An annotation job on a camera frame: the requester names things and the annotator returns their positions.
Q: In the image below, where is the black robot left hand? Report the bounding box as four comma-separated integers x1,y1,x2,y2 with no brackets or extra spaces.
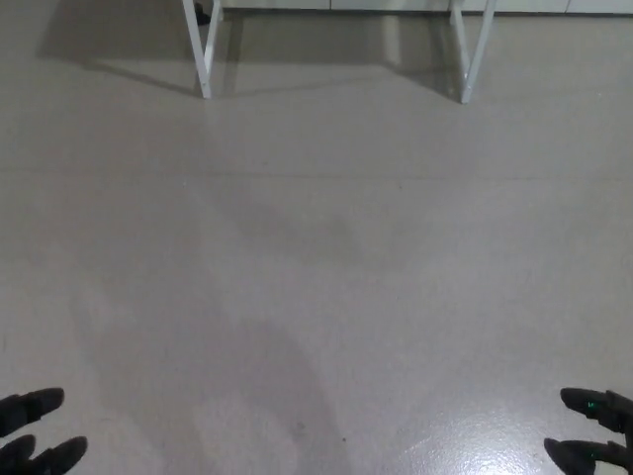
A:
0,387,89,475

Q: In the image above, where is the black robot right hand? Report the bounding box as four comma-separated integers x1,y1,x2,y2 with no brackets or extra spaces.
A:
543,387,633,475

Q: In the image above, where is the white table with metal frame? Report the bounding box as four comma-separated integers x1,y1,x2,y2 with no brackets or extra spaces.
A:
181,0,496,104

